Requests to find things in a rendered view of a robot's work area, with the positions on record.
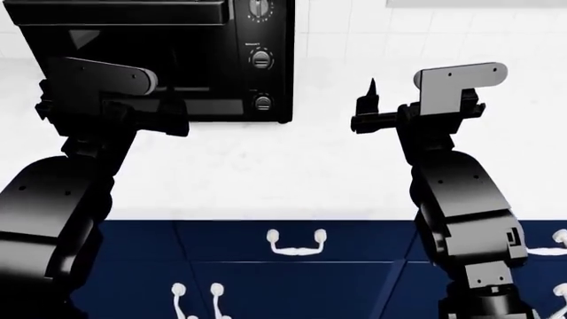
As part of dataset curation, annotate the grey camera mount plate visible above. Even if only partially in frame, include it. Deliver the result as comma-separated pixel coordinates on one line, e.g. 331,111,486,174
47,56,159,98
413,61,509,120

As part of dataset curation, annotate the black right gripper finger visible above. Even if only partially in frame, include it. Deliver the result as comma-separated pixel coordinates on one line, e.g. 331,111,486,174
355,77,381,117

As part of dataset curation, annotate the grey right camera mount plate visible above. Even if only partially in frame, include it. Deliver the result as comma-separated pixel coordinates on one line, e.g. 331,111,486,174
413,61,509,120

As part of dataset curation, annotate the white cabinet door handle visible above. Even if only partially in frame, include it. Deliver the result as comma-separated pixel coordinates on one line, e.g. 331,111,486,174
533,282,567,319
208,282,226,319
170,282,189,319

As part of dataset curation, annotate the navy blue base cabinet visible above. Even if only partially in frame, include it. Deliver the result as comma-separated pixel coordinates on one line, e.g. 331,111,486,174
66,218,567,319

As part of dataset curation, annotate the black timer knob with ticks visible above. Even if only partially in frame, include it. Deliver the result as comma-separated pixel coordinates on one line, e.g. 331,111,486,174
246,0,276,18

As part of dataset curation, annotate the black oven door handle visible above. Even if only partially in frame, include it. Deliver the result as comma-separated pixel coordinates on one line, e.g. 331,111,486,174
3,0,229,27

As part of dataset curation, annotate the white curved drawer handle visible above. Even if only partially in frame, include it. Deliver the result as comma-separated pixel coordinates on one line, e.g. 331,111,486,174
265,228,330,258
524,230,567,258

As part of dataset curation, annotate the small black oven knob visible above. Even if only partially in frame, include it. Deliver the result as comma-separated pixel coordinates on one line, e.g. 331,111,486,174
251,93,274,113

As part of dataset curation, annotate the black toaster oven door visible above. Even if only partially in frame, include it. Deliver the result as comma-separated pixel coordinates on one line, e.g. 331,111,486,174
4,0,245,117

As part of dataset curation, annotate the black toaster oven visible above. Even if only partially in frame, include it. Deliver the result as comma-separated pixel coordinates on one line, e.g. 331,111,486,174
0,0,297,126

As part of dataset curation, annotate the grey left camera mount plate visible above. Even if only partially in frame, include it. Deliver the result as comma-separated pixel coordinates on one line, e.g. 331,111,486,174
47,56,159,98

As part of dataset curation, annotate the large black oven knob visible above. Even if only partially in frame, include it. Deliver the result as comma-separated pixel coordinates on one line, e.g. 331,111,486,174
247,47,276,71

